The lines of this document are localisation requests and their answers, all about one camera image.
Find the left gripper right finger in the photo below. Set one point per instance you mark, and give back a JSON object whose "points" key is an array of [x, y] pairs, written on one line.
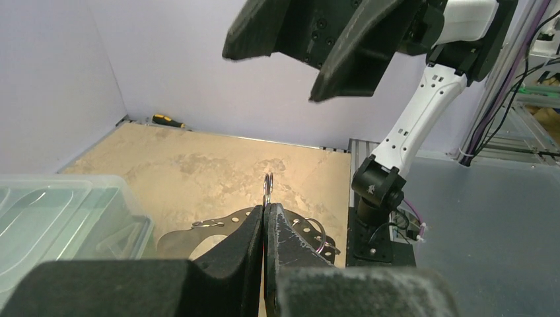
{"points": [[299, 282]]}

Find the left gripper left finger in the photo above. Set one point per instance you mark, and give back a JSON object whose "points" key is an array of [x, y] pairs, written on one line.
{"points": [[225, 281]]}

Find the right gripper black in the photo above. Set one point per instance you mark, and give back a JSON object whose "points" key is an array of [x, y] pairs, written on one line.
{"points": [[351, 42]]}

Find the metal key organizer plate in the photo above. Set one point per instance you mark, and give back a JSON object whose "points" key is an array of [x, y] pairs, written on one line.
{"points": [[183, 243]]}

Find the metal split keyring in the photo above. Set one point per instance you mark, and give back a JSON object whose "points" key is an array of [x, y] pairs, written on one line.
{"points": [[267, 189]]}

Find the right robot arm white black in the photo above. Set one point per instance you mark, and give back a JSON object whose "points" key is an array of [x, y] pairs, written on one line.
{"points": [[450, 68]]}

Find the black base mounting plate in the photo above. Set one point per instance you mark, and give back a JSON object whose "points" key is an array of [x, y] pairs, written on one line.
{"points": [[373, 245]]}

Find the yellow black screwdriver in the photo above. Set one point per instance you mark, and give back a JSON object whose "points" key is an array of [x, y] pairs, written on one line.
{"points": [[167, 121]]}

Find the clear plastic storage box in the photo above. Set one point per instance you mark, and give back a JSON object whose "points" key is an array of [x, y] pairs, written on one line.
{"points": [[68, 217]]}

